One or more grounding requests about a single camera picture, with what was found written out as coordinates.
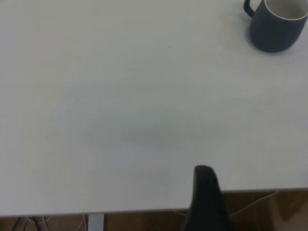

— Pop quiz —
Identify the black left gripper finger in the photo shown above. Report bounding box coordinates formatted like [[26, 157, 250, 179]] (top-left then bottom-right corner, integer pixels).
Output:
[[181, 165, 238, 231]]

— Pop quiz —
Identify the white table leg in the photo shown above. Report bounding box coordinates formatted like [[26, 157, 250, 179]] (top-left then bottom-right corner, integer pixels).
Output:
[[88, 213, 105, 231]]

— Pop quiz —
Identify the white looped cable under table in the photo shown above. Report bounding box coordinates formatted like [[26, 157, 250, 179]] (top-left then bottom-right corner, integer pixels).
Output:
[[24, 215, 55, 231]]

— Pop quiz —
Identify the dark cable under table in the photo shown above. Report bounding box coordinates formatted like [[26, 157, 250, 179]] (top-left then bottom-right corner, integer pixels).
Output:
[[12, 216, 25, 231]]

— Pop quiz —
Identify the dark grey ceramic mug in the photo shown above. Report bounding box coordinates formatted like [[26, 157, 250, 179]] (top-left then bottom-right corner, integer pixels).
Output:
[[243, 0, 308, 53]]

